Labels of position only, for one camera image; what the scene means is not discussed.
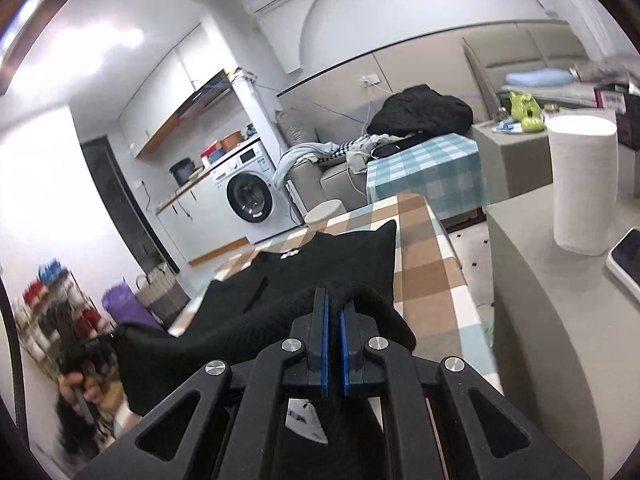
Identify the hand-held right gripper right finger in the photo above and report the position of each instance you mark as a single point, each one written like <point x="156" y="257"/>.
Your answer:
<point x="344" y="360"/>

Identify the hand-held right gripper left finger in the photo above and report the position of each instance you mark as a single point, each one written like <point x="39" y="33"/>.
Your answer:
<point x="324" y="345"/>

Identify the black knit garment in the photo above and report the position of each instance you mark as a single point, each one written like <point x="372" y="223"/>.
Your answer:
<point x="300" y="270"/>

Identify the pile of light clothes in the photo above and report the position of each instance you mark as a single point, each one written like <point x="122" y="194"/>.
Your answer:
<point x="310" y="152"/>

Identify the person's left hand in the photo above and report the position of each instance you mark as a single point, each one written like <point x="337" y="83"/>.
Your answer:
<point x="75" y="385"/>

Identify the shoe rack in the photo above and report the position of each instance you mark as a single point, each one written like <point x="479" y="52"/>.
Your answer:
<point x="45" y="305"/>

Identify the purple bag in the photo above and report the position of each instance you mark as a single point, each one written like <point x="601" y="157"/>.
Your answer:
<point x="127" y="307"/>

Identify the wicker basket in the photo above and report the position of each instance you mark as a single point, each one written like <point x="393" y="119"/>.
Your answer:
<point x="160" y="292"/>

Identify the brown checked tablecloth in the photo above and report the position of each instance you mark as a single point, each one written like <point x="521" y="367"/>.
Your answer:
<point x="425" y="270"/>

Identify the round white stool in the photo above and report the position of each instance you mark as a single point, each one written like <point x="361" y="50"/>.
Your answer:
<point x="325" y="212"/>

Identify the black door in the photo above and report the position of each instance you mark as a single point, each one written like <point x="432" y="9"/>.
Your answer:
<point x="125" y="210"/>

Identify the grey sofa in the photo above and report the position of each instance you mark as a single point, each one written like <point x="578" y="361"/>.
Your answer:
<point x="340" y="185"/>

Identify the white washing machine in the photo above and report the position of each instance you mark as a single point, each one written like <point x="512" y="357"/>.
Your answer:
<point x="250" y="195"/>

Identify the white counter cabinet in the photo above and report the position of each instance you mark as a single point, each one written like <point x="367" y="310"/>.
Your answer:
<point x="200" y="225"/>

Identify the large grey cabinet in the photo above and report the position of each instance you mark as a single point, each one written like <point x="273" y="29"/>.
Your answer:
<point x="540" y="310"/>

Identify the teal checked cloth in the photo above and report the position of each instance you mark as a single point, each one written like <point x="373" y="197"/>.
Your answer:
<point x="425" y="170"/>

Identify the dark blue pot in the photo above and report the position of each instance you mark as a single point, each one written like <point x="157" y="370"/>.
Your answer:
<point x="181" y="172"/>

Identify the red box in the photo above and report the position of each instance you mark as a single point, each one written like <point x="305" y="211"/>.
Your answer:
<point x="211" y="154"/>

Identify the orange basin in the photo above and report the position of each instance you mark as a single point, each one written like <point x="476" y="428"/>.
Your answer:
<point x="231" y="141"/>

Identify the black jacket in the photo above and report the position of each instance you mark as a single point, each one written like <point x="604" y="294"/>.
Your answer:
<point x="420" y="110"/>

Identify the grey bedside cabinet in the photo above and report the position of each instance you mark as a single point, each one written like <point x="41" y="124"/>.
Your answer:
<point x="510" y="165"/>

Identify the white paper towel roll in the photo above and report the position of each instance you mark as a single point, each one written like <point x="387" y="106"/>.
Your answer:
<point x="582" y="185"/>

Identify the white smartphone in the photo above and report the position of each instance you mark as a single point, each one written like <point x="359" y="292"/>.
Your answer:
<point x="627" y="260"/>

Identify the green toy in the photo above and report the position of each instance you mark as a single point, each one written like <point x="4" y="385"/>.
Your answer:
<point x="522" y="105"/>

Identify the light blue pillow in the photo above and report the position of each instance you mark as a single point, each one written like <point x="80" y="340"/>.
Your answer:
<point x="537" y="78"/>

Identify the beige bed headboard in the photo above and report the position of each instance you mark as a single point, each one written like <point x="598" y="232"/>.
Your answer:
<point x="525" y="45"/>

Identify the magenta box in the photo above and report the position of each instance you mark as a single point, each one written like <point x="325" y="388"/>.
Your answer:
<point x="610" y="98"/>

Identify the white wall cabinets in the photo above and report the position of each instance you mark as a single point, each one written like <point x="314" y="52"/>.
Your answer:
<point x="165" y="90"/>

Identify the white wall socket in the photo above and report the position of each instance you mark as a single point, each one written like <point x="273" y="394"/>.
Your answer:
<point x="371" y="80"/>

